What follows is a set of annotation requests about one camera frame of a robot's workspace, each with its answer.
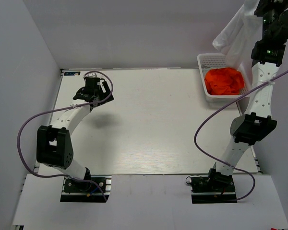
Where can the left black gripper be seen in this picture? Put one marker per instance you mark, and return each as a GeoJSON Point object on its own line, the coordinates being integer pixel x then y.
{"type": "Point", "coordinates": [106, 87]}

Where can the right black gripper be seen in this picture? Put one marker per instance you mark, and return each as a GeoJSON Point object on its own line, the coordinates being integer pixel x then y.
{"type": "Point", "coordinates": [264, 4]}

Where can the white t shirt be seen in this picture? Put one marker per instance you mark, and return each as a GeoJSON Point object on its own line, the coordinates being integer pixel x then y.
{"type": "Point", "coordinates": [234, 40]}

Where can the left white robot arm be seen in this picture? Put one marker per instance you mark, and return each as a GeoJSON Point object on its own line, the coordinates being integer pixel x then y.
{"type": "Point", "coordinates": [54, 144]}

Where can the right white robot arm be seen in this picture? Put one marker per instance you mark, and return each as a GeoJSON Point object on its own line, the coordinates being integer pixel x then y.
{"type": "Point", "coordinates": [267, 55]}

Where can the blue table label sticker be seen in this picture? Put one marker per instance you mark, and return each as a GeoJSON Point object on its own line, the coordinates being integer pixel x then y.
{"type": "Point", "coordinates": [72, 73]}

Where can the orange t shirt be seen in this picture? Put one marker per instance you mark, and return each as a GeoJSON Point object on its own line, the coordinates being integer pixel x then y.
{"type": "Point", "coordinates": [224, 81]}

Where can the white plastic basket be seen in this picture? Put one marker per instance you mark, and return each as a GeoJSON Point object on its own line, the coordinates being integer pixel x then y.
{"type": "Point", "coordinates": [210, 61]}

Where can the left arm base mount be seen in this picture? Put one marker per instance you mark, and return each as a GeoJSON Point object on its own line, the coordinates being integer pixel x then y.
{"type": "Point", "coordinates": [74, 192]}

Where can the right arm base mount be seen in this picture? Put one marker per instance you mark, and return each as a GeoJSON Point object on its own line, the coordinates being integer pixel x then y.
{"type": "Point", "coordinates": [205, 192]}

